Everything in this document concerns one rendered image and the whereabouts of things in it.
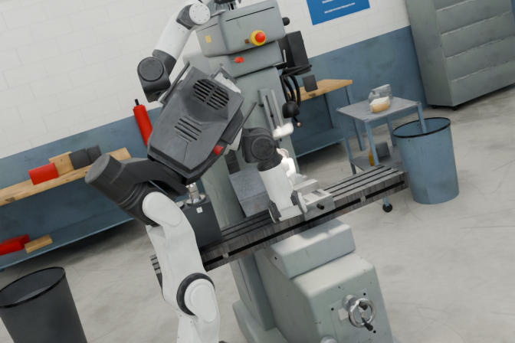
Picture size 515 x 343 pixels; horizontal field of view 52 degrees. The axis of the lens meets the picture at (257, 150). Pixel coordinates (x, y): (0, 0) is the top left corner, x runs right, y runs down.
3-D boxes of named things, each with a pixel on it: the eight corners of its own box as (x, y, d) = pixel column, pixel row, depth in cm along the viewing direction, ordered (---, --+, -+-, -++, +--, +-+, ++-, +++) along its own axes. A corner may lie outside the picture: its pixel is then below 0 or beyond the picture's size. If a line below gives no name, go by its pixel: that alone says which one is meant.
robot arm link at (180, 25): (175, 1, 196) (149, 52, 191) (187, -9, 185) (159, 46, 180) (201, 17, 201) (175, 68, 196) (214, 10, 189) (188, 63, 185)
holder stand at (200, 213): (223, 239, 233) (210, 197, 229) (175, 256, 230) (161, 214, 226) (220, 230, 245) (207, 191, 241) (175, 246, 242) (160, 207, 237)
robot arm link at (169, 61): (151, 43, 180) (133, 77, 178) (175, 53, 180) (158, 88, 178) (155, 55, 192) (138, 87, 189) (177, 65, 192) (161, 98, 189)
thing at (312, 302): (408, 387, 228) (376, 264, 214) (344, 420, 220) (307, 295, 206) (326, 308, 304) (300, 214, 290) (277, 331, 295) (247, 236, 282)
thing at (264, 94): (282, 134, 225) (268, 86, 221) (273, 137, 224) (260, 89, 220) (278, 133, 229) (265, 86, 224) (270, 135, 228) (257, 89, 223)
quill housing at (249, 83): (297, 133, 232) (278, 63, 225) (254, 148, 227) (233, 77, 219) (282, 129, 250) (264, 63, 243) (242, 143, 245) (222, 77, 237)
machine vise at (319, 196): (336, 208, 230) (329, 185, 228) (306, 221, 226) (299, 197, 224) (303, 192, 263) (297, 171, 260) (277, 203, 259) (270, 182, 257)
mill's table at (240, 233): (409, 187, 251) (405, 171, 249) (162, 291, 219) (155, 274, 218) (383, 178, 273) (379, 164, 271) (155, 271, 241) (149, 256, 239)
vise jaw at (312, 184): (319, 188, 240) (318, 180, 239) (290, 200, 236) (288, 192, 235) (314, 186, 245) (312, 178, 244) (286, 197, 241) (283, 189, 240)
